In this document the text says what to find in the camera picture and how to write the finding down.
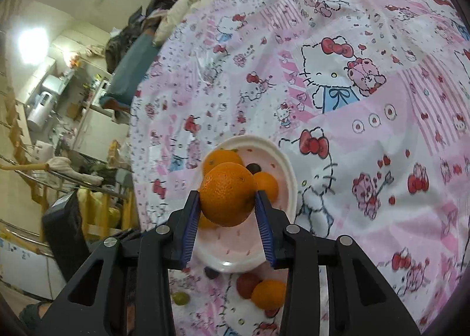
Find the small mandarin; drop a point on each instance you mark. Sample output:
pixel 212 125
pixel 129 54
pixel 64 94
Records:
pixel 205 223
pixel 266 182
pixel 269 294

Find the pink hello kitty blanket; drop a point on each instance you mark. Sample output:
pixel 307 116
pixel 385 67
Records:
pixel 369 100

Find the pile of dark clothes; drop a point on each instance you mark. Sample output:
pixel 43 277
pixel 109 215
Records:
pixel 141 20

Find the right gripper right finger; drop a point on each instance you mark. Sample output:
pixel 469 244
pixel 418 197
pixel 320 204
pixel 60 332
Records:
pixel 361 301

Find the dark plum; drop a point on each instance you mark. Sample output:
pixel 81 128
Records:
pixel 254 168

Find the large orange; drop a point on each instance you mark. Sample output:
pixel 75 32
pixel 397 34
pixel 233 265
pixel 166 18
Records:
pixel 220 156
pixel 227 194

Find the blue grey pillow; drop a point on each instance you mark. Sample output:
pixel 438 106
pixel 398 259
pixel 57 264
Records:
pixel 130 73

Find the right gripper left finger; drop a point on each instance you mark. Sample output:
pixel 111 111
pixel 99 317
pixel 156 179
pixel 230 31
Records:
pixel 95 302

